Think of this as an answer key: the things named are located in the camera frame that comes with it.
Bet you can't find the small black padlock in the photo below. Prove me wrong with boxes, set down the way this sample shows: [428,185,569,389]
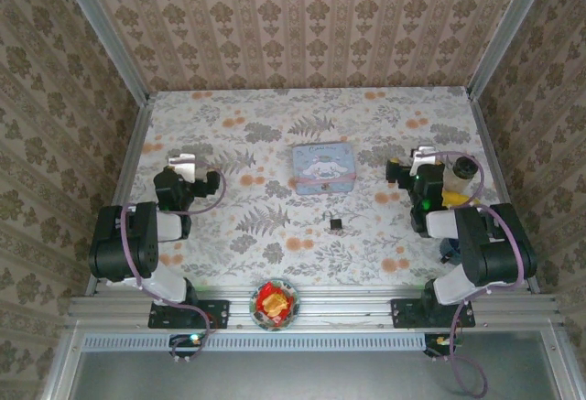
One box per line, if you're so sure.
[321,210,345,232]

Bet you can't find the light blue cartoon tin box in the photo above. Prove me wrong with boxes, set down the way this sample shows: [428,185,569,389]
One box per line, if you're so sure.
[291,141,358,197]

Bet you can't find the yellow banana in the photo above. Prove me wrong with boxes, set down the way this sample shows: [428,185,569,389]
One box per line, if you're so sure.
[440,189,483,210]

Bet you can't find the clear bottle with black cap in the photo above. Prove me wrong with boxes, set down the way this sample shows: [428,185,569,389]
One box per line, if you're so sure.
[442,154,480,193]

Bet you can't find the red yellow snack packets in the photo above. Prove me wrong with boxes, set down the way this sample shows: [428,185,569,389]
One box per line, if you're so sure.
[255,281,295,322]

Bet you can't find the left controller board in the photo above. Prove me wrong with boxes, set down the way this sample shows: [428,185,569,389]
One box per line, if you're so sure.
[168,332,206,358]

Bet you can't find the controller board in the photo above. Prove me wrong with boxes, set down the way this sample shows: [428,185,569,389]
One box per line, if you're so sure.
[423,332,458,358]
[168,332,206,358]

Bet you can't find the right controller board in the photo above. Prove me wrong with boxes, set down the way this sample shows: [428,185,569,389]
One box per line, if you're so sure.
[423,332,458,358]

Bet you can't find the patterned bowl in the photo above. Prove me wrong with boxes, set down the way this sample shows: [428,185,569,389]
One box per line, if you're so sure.
[248,276,302,332]

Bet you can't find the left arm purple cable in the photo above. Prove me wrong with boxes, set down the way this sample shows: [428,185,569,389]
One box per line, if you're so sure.
[120,157,227,365]

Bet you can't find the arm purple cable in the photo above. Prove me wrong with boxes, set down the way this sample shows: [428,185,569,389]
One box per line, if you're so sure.
[428,149,528,399]
[120,157,227,365]

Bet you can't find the aluminium table side rail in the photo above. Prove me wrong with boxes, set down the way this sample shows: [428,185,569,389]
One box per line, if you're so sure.
[85,99,156,296]
[465,87,542,295]

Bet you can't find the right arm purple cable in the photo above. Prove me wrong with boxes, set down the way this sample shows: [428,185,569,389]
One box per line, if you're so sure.
[428,149,528,399]

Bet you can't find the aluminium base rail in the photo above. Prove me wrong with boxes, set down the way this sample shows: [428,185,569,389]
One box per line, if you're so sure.
[67,284,565,330]

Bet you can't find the aluminium frame post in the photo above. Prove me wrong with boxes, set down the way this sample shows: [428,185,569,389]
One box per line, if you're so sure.
[465,0,558,100]
[50,0,152,106]

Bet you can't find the grey slotted cable duct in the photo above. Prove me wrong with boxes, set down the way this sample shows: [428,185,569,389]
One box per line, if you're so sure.
[81,331,426,352]

